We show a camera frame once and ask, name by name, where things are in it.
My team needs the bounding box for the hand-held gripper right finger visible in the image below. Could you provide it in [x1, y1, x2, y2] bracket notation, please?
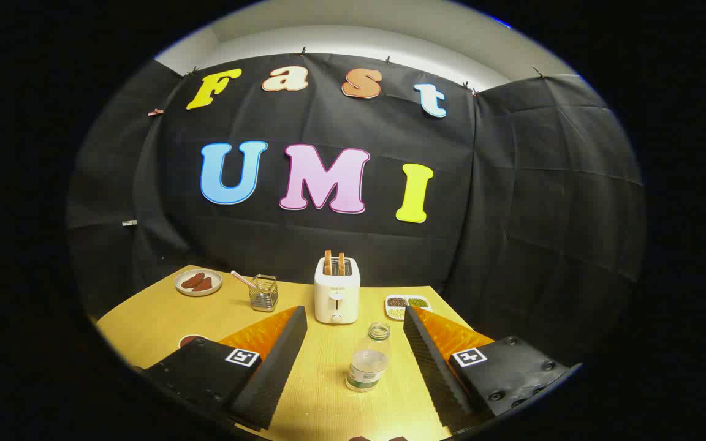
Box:
[403, 305, 582, 429]

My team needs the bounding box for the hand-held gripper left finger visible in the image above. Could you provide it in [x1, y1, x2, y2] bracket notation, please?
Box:
[134, 305, 308, 432]

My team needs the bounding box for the clear plastic juice bottle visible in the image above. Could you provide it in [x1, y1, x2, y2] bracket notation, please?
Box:
[346, 322, 392, 393]

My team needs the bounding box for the wooden table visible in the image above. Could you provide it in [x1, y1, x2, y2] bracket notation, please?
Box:
[96, 265, 495, 441]

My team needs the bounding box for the white divided grain dish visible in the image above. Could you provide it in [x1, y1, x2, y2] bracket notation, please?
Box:
[385, 295, 432, 321]

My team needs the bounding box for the white toaster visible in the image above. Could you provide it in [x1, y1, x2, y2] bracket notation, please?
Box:
[314, 256, 361, 325]

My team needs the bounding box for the white round plate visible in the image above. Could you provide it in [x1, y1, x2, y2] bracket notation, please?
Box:
[175, 269, 223, 297]

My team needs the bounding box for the black backdrop cloth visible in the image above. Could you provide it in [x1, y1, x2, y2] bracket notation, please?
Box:
[66, 52, 645, 368]

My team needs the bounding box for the wire mesh holder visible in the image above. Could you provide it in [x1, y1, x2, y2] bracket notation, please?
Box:
[249, 275, 279, 312]

